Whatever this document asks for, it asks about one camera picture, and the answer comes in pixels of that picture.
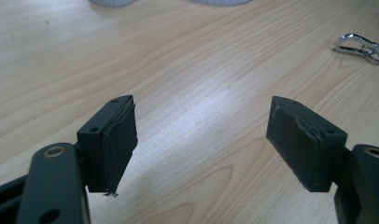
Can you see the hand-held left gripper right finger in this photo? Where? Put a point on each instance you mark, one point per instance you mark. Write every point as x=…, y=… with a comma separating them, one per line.
x=306, y=146

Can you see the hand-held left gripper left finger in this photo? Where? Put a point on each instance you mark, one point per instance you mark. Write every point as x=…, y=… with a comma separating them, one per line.
x=106, y=146

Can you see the silver metal carabiner clip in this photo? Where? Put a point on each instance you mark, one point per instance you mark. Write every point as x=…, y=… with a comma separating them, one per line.
x=358, y=48

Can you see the white ribbed container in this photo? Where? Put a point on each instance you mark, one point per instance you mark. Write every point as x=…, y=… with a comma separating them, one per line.
x=220, y=2

